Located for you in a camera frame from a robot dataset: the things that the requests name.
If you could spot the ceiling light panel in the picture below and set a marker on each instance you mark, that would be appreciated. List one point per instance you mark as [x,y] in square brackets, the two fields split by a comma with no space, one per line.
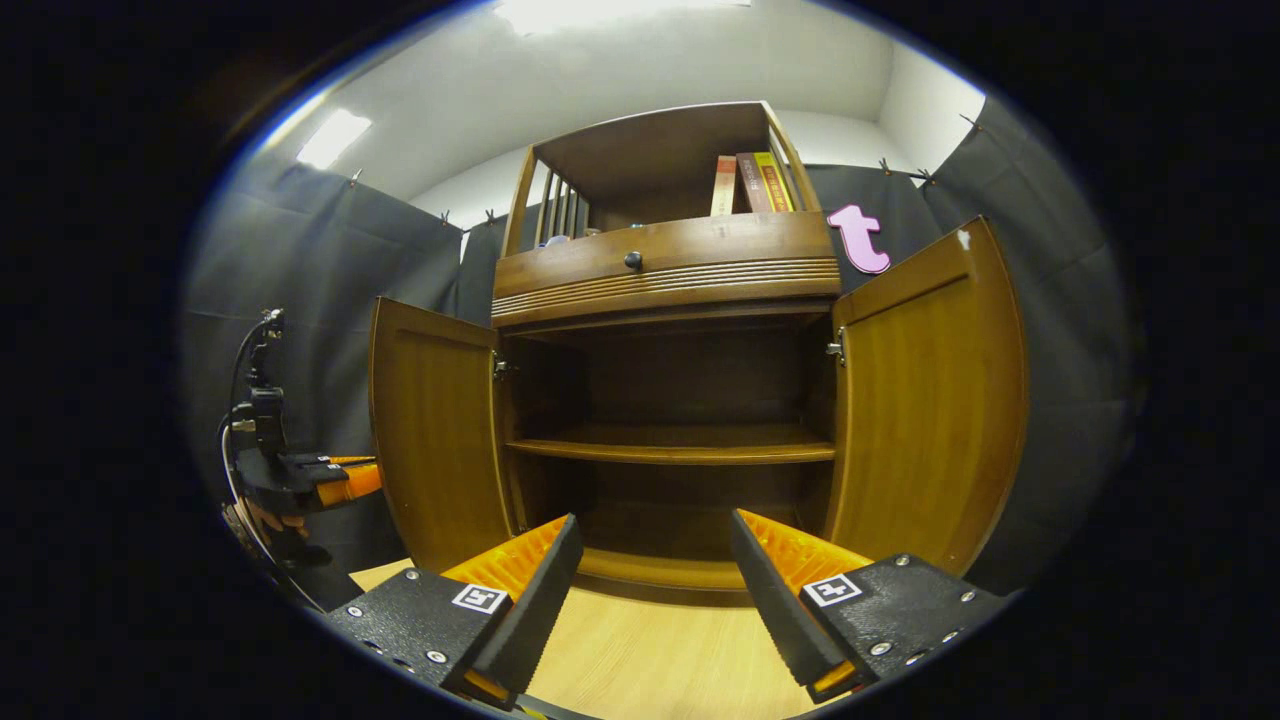
[600,12]
[333,138]

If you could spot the black backdrop cloth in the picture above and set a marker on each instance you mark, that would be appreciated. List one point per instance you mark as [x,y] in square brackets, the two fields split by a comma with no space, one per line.
[300,270]

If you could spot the small blue-grey object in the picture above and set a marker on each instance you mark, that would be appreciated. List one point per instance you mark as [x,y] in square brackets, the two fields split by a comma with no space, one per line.
[556,241]

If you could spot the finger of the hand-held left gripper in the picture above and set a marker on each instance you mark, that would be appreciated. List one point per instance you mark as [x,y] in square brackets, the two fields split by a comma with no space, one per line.
[350,485]
[330,460]

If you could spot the tan book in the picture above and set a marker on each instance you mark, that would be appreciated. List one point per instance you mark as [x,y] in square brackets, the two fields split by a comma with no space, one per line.
[724,188]

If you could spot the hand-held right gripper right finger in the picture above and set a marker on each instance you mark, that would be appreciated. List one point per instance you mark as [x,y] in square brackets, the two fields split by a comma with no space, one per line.
[775,605]

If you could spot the wooden inner shelf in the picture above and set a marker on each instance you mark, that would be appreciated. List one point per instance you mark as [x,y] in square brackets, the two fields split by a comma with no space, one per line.
[680,450]

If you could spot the wooden shoe cabinet door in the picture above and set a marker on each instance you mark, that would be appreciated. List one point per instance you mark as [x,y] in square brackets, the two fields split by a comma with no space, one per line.
[435,440]
[930,420]

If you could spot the yellow book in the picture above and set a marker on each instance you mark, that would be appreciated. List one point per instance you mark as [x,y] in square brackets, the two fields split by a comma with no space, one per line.
[778,185]

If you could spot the wooden double-door shoe cabinet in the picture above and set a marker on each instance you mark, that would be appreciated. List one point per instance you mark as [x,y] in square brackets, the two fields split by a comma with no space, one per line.
[660,285]

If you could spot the wooden drawer with black knob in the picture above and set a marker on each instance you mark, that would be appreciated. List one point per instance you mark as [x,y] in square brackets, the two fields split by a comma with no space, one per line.
[720,245]

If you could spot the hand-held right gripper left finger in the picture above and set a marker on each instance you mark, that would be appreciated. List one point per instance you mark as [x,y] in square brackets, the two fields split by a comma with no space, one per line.
[530,610]

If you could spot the metal door hinge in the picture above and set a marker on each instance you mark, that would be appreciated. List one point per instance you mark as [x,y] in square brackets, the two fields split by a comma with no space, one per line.
[503,368]
[838,348]

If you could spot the dark red book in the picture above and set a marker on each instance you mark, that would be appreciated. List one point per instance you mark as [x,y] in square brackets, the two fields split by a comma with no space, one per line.
[752,185]

